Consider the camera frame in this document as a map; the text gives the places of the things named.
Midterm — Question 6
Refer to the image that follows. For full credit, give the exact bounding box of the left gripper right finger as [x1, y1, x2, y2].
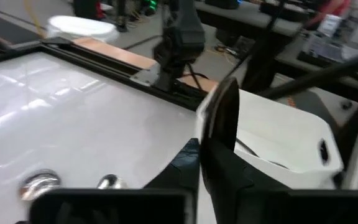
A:
[200, 138, 289, 224]

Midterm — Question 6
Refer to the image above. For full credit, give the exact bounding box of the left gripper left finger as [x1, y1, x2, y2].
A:
[143, 138, 201, 192]

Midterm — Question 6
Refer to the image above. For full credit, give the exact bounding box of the white plastic bin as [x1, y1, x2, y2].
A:
[195, 88, 344, 191]

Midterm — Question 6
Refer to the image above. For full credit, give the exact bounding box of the gray metal mounting plate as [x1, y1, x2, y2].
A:
[129, 63, 170, 88]

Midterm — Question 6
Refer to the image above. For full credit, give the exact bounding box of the black beam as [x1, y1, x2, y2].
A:
[258, 52, 358, 101]

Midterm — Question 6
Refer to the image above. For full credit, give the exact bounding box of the gray desk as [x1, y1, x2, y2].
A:
[194, 0, 306, 38]

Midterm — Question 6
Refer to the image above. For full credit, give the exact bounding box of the white trash can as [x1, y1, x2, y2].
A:
[46, 14, 121, 44]

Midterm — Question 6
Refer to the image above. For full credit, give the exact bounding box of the person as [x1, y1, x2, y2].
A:
[303, 0, 352, 27]

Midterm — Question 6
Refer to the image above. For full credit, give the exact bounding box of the black diagonal frame strut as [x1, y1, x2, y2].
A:
[240, 12, 295, 94]

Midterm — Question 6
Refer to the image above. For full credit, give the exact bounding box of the yellow cable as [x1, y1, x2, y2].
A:
[22, 0, 45, 30]

